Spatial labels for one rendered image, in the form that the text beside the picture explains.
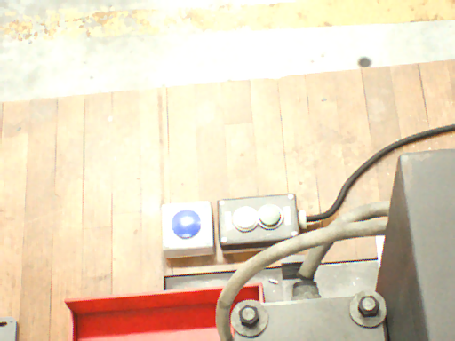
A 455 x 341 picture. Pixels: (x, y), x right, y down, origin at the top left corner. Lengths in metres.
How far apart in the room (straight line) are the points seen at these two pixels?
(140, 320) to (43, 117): 0.35
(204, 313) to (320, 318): 0.65
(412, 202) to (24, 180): 0.96
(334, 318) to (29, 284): 0.76
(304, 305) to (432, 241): 0.15
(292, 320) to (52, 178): 0.81
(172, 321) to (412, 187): 0.80
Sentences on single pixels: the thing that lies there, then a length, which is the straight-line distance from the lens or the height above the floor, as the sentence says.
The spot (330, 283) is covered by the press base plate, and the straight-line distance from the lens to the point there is 1.20.
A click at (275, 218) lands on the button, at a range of 1.20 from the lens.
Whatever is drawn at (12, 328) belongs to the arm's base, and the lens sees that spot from 1.23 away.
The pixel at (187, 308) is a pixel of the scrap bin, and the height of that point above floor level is 0.90.
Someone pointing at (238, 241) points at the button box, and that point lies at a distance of 1.20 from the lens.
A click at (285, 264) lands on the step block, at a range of 1.12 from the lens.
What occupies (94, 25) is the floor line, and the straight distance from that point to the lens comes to 2.59.
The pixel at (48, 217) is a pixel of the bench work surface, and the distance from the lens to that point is 1.29.
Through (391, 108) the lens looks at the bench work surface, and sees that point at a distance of 1.32.
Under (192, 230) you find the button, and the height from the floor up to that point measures 0.94.
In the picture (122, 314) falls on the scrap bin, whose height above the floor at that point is 0.90.
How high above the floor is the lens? 2.03
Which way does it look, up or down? 63 degrees down
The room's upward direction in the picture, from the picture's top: 11 degrees counter-clockwise
